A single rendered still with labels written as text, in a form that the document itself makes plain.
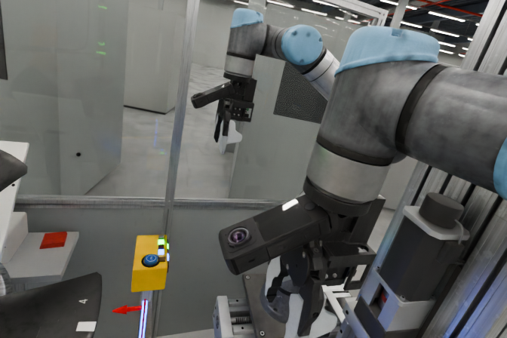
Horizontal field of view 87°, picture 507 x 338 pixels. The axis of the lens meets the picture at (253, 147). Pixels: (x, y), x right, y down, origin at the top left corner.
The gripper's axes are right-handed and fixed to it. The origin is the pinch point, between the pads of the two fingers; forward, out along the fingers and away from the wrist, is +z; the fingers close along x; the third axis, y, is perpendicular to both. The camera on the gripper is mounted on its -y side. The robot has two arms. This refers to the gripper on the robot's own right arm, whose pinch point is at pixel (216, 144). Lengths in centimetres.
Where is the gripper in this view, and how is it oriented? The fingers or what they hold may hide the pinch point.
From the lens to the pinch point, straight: 77.1
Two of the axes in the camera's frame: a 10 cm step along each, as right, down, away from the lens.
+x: -3.0, -3.8, 8.8
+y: 9.3, 0.8, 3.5
